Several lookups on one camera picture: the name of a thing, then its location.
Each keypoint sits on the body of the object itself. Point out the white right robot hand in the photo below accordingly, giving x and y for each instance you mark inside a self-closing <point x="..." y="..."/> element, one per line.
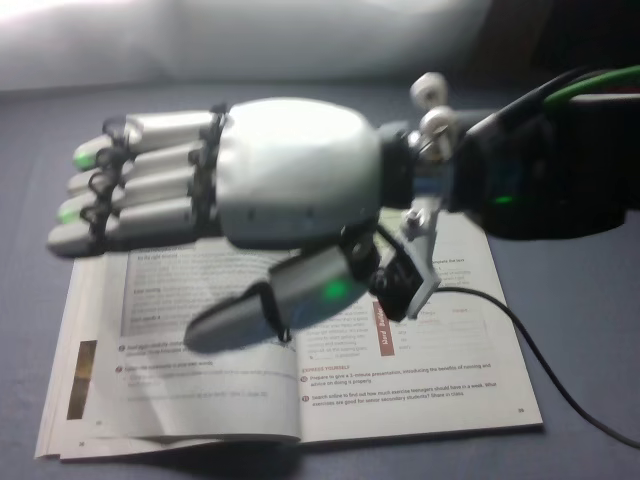
<point x="300" y="165"/>

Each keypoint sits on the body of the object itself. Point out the grey table cloth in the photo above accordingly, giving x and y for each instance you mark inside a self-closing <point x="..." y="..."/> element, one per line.
<point x="590" y="325"/>

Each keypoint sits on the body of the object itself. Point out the wrist camera with grey bracket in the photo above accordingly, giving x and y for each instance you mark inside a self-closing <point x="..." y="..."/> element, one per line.
<point x="400" y="285"/>

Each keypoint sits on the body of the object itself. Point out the textbook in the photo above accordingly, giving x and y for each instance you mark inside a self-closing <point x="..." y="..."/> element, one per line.
<point x="400" y="390"/>

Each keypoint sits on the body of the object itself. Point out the white cloth backdrop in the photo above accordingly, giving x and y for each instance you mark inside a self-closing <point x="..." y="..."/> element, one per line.
<point x="200" y="40"/>

